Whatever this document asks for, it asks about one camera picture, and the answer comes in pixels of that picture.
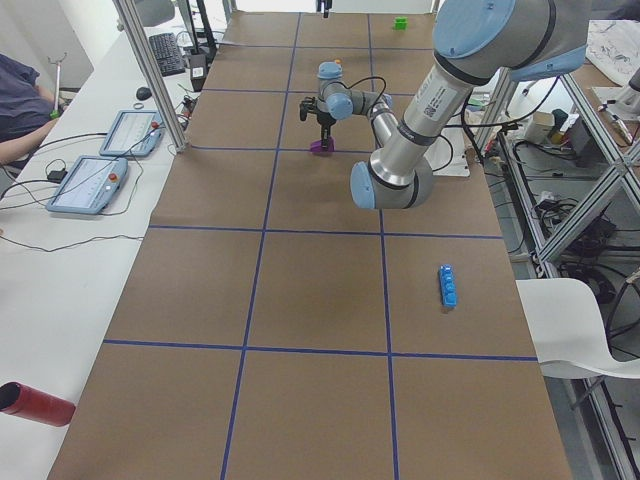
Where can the black computer mouse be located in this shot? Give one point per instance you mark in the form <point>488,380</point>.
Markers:
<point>143,93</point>

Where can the blue teach pendant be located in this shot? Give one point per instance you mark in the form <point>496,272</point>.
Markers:
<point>89,186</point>
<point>133,133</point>

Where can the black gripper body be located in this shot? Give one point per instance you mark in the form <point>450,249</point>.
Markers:
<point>325,120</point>

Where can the black keyboard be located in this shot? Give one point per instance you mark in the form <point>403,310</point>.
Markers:
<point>167,53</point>

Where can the red cylinder tube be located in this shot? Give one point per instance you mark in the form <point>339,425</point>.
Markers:
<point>29,403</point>

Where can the purple trapezoid block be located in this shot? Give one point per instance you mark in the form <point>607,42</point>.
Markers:
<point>315,148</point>

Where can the white camera pedestal column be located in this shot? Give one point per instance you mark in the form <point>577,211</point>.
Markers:
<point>447,155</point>

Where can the far blue teach pendant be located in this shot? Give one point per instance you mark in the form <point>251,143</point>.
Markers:
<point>133,133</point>

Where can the seated person dark shirt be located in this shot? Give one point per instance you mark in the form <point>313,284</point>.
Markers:
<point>26,112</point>

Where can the long blue four-stud block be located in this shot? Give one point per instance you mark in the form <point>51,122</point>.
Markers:
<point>448,288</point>

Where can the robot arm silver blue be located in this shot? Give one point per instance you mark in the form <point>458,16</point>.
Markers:
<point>472,40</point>

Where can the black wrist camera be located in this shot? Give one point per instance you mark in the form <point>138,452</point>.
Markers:
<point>308,106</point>

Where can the aluminium frame post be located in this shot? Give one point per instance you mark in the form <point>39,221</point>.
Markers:
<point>134,16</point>

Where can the green double block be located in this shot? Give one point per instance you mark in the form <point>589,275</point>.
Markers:
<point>400,23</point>

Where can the white chair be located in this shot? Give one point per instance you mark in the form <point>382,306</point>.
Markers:
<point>567,331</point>

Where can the near blue teach pendant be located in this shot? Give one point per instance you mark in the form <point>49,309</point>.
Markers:
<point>89,186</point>

